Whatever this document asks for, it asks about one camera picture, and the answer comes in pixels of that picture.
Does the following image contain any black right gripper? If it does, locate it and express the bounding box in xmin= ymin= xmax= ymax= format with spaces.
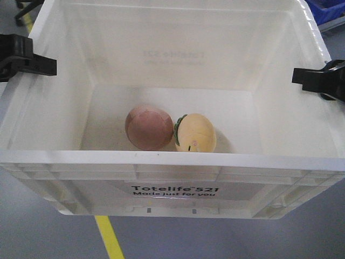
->
xmin=292 ymin=59 xmax=344 ymax=102

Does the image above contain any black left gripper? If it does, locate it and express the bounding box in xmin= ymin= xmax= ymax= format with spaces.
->
xmin=1 ymin=34 xmax=57 ymax=83

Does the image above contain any pink plush ball toy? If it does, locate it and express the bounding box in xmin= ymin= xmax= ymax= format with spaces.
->
xmin=125 ymin=105 xmax=174 ymax=151

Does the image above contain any white plastic Totelife crate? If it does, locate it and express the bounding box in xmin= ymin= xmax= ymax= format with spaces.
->
xmin=1 ymin=1 xmax=344 ymax=219

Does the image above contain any yellow plush toy green trim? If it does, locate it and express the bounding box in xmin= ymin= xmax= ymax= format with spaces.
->
xmin=174 ymin=113 xmax=217 ymax=153

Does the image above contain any black chair base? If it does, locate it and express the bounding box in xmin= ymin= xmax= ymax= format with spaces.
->
xmin=14 ymin=0 xmax=45 ymax=26

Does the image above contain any blue storage bin right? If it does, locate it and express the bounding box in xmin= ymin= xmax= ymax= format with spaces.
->
xmin=306 ymin=0 xmax=344 ymax=32

